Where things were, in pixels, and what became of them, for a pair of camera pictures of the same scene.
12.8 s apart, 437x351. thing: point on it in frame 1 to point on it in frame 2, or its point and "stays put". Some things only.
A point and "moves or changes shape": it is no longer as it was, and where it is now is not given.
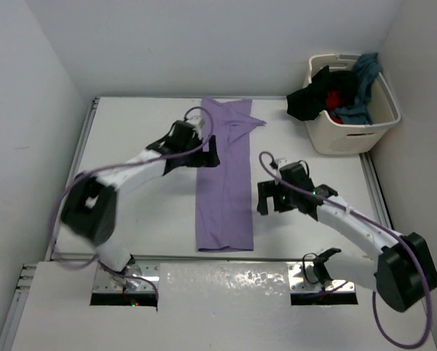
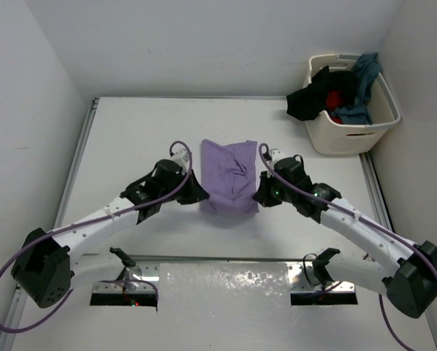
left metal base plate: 104,281 stays put
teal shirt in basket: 366,68 stays put
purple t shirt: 223,207 moves or changes shape
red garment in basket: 332,101 stays put
